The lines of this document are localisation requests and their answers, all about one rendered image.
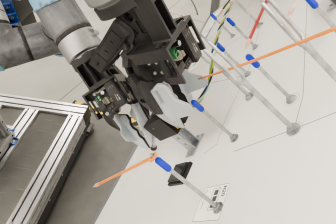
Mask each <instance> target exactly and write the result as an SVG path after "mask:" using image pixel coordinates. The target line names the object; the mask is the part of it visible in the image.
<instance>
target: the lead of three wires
mask: <svg viewBox="0 0 336 224"><path fill-rule="evenodd" d="M213 72H214V61H213V60H211V59H210V64H209V75H210V74H213ZM212 77H213V76H210V77H208V78H207V80H208V85H207V86H206V87H205V89H204V90H203V92H202V93H201V95H200V97H199V98H198V100H197V102H198V103H199V104H200V103H201V101H202V100H203V99H204V97H205V95H206V94H207V92H208V91H209V88H210V85H211V80H212Z"/></svg>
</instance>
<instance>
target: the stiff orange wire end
mask: <svg viewBox="0 0 336 224"><path fill-rule="evenodd" d="M152 154H153V155H154V156H153V157H148V158H146V159H144V160H142V161H140V162H138V163H137V164H135V165H133V166H131V167H129V168H127V169H125V170H123V171H121V172H119V173H117V174H115V175H113V176H111V177H109V178H107V179H105V180H103V181H101V182H98V183H96V184H95V185H94V186H93V188H94V187H96V188H97V187H99V186H100V185H101V184H104V183H106V182H108V181H110V180H112V179H114V178H116V177H118V176H120V175H122V174H124V173H126V172H128V171H130V170H132V169H134V168H136V167H138V166H141V165H143V164H145V163H147V162H153V161H154V160H155V158H156V157H157V152H153V153H152Z"/></svg>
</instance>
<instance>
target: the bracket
mask: <svg viewBox="0 0 336 224"><path fill-rule="evenodd" d="M203 135H204V134H203V133H202V134H199V135H197V136H195V135H194V134H193V133H191V132H190V131H189V130H188V129H187V128H186V127H184V128H181V129H180V131H179V132H178V134H176V135H173V136H172V137H173V138H174V139H175V140H176V141H178V142H179V143H180V144H181V145H182V146H184V147H185V148H186V149H187V150H188V151H187V153H186V156H185V157H186V158H187V157H190V156H194V155H195V152H196V150H197V148H198V146H199V144H200V141H201V139H202V137H203Z"/></svg>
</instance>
